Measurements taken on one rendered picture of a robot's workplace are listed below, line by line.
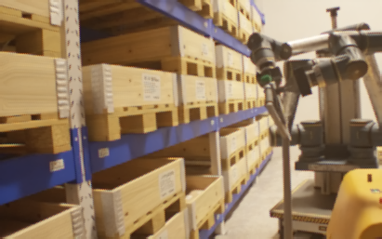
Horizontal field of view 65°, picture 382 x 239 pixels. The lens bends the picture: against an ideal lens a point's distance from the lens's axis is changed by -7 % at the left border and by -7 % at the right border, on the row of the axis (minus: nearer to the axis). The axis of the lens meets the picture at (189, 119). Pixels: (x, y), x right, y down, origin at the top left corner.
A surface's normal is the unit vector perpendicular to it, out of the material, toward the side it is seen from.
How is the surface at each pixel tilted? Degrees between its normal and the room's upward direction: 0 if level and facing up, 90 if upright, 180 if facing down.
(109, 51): 90
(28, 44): 90
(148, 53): 90
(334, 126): 90
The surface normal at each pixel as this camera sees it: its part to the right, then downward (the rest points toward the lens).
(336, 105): -0.58, 0.08
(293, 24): -0.37, 0.07
